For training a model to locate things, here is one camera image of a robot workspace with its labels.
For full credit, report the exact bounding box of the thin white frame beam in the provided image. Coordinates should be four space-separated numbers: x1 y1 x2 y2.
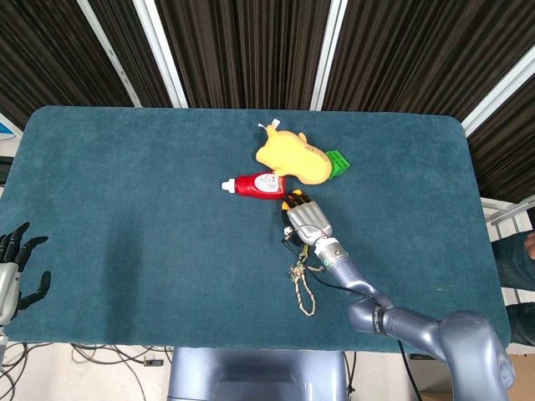
76 0 144 108

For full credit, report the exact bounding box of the white metal rack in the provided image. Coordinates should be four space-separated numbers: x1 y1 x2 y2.
480 195 535 242

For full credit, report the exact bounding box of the white aluminium frame beam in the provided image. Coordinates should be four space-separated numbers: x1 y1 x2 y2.
132 0 189 109
309 0 349 111
461 53 535 138

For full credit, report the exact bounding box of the white blue board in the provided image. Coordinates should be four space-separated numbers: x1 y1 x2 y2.
0 111 24 141

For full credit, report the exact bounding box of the black base cable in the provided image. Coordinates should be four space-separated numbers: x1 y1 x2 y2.
344 351 357 394

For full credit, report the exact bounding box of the red bottle white cap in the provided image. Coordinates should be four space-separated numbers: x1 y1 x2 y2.
221 171 288 201

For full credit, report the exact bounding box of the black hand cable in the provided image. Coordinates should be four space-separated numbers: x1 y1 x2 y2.
282 236 422 401

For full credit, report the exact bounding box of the yellow braided rope lanyard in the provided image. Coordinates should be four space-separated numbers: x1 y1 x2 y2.
287 244 325 317

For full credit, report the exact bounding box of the black floor cable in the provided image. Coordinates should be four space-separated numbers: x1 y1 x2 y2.
0 342 31 401
70 343 175 401

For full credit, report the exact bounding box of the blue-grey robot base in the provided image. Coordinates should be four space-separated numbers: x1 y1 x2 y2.
166 346 349 401

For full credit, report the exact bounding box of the brown cardboard box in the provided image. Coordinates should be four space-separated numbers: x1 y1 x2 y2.
417 353 535 401

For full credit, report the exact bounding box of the yellow plush toy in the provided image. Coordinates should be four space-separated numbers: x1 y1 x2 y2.
255 119 334 185

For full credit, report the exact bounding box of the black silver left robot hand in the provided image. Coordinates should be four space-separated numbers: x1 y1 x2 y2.
0 221 52 327

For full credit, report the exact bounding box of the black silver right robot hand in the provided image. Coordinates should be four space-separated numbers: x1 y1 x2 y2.
282 190 334 247

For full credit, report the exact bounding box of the person in dark clothing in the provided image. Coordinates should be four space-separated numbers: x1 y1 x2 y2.
491 229 535 346

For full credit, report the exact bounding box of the green plastic block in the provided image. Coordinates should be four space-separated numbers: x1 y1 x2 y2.
325 149 351 180

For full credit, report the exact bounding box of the dark teal table cloth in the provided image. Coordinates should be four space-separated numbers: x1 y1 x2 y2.
0 104 512 355

